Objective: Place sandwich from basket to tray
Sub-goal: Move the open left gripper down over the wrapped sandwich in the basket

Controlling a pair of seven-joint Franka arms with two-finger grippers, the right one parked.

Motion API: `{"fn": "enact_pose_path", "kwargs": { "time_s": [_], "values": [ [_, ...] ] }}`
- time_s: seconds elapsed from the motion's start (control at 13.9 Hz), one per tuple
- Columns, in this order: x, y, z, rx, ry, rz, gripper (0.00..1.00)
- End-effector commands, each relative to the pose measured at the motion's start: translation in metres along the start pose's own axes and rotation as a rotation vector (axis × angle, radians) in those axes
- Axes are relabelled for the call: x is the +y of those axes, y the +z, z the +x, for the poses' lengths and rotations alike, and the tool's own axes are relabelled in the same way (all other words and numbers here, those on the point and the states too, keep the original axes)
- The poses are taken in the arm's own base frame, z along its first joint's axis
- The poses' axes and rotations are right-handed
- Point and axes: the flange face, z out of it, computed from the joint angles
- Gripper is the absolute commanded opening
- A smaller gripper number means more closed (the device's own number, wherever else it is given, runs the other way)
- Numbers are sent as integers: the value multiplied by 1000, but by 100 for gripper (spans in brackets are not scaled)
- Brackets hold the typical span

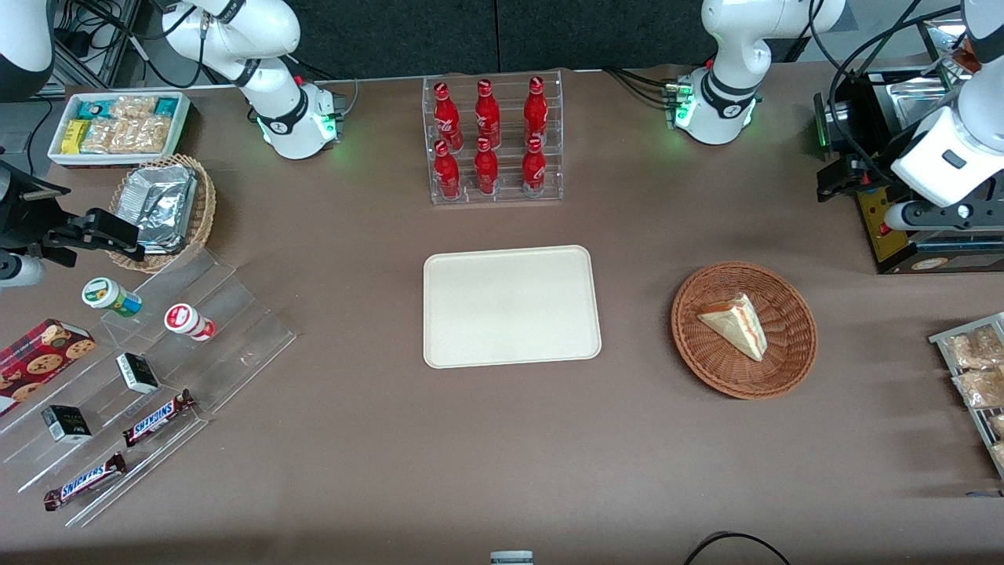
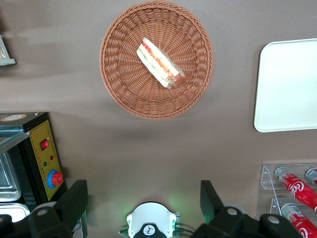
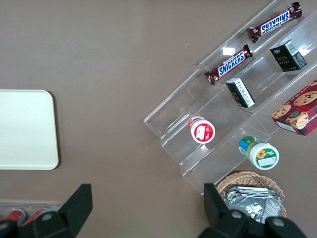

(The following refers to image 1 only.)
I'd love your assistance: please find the cream plastic tray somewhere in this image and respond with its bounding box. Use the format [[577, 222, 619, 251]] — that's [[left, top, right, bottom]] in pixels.
[[423, 245, 602, 370]]

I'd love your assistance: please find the black hot food display case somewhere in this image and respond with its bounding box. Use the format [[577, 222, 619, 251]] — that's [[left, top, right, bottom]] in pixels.
[[813, 14, 1004, 276]]

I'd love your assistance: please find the steel food pan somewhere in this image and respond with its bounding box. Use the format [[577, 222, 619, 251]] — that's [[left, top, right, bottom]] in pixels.
[[893, 75, 964, 133]]

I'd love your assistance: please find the small black box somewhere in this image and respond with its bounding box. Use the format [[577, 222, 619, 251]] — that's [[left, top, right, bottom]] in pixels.
[[115, 352, 161, 396], [41, 404, 93, 445]]

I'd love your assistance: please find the grey wire snack tray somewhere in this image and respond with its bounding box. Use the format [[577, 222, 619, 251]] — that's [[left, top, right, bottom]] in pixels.
[[928, 312, 1004, 480]]

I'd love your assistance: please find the triangular sandwich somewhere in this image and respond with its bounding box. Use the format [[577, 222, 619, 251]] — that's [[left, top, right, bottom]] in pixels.
[[697, 293, 768, 363]]

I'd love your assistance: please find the black base cable bundle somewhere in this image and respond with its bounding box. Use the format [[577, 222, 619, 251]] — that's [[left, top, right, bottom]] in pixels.
[[602, 66, 680, 108]]

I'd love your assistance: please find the white snack bin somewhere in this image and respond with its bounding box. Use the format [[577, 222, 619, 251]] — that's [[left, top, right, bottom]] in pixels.
[[47, 90, 192, 170]]

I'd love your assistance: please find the clear acrylic bottle rack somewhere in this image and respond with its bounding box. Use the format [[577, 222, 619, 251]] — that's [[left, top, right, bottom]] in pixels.
[[422, 70, 565, 206]]

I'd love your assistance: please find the large brown wicker basket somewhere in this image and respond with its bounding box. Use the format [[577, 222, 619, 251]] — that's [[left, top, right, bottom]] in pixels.
[[671, 261, 818, 401]]

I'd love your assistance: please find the green lid yogurt cup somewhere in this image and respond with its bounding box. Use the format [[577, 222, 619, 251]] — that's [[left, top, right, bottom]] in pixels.
[[82, 277, 144, 319]]

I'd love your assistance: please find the snickers chocolate bar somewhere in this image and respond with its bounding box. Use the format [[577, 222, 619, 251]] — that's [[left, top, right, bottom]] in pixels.
[[42, 452, 128, 512], [122, 388, 197, 449]]

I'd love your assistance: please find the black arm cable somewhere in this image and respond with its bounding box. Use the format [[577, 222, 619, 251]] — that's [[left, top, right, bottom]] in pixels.
[[806, 0, 964, 162]]

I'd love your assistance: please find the red lid yogurt cup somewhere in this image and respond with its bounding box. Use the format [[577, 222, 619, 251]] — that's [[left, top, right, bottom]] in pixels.
[[163, 303, 217, 343]]

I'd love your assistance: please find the clear acrylic stepped stand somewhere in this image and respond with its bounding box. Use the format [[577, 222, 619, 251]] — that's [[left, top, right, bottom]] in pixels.
[[0, 246, 298, 529]]

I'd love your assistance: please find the black looped cable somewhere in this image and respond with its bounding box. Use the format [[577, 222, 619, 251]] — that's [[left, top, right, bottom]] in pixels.
[[682, 531, 794, 565]]

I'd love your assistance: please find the clear cracker packet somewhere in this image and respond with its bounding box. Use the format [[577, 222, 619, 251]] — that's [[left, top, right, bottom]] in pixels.
[[118, 115, 173, 155], [109, 95, 158, 121], [82, 118, 126, 155]]

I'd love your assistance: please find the small tan wicker basket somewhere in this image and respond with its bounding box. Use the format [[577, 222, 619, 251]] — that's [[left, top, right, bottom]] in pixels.
[[107, 154, 218, 275]]

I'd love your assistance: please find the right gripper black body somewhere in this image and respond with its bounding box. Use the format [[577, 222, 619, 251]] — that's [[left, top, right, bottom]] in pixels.
[[0, 161, 71, 254]]

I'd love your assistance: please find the red cookie box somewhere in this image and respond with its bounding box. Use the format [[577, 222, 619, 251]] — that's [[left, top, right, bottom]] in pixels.
[[0, 318, 97, 417]]

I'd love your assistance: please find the yellow snack bar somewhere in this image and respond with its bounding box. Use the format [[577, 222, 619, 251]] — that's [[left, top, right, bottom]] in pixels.
[[60, 118, 90, 156]]

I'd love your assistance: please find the aluminium frame rack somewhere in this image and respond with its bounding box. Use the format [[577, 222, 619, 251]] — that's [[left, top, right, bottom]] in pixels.
[[52, 0, 144, 89]]

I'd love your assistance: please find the red cola bottle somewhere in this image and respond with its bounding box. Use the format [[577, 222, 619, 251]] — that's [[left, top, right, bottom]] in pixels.
[[473, 137, 500, 196], [433, 82, 464, 151], [433, 140, 463, 199], [474, 78, 502, 149], [523, 75, 549, 147], [521, 136, 547, 198]]

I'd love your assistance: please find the silver foil package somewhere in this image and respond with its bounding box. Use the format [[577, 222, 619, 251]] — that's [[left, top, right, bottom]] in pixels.
[[117, 164, 198, 254]]

